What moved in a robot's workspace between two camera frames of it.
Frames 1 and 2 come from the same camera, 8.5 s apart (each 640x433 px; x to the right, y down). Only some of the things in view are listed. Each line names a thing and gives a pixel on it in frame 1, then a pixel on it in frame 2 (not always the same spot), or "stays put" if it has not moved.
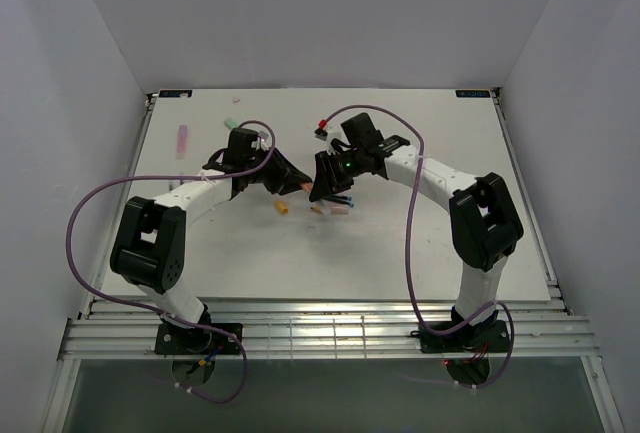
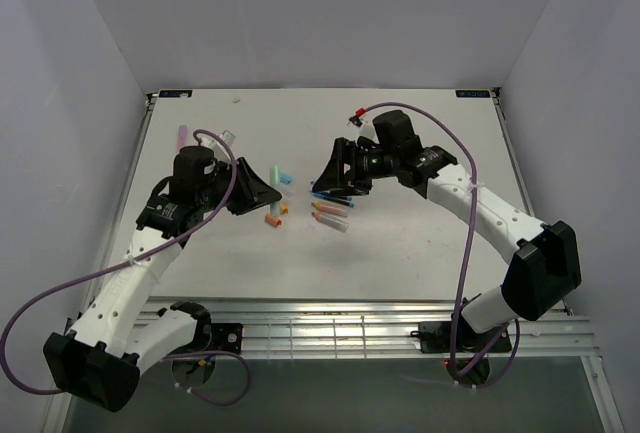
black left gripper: (294, 178) to (261, 190)
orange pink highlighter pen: (331, 209) stays put
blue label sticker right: (473, 93) stays put
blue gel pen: (338, 197) stays put
